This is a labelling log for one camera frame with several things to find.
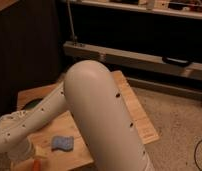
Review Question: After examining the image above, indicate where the orange pepper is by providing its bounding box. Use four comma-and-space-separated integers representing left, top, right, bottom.
32, 159, 41, 171

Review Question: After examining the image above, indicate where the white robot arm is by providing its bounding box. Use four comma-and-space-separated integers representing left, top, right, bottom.
0, 60, 155, 171

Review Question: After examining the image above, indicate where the blue cloth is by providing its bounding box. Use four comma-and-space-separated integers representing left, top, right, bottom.
51, 136, 74, 152

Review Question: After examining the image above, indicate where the wooden side table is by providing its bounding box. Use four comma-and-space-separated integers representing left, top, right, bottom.
10, 69, 161, 171

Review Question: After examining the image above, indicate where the green round plate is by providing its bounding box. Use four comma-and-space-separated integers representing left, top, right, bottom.
22, 99, 42, 110

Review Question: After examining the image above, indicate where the grey metal rail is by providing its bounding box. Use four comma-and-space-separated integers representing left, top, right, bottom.
63, 41, 202, 81

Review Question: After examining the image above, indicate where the black handle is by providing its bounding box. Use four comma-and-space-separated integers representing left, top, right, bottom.
162, 57, 192, 67

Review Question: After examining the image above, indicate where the black floor cable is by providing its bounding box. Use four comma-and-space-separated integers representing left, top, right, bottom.
193, 96, 202, 171

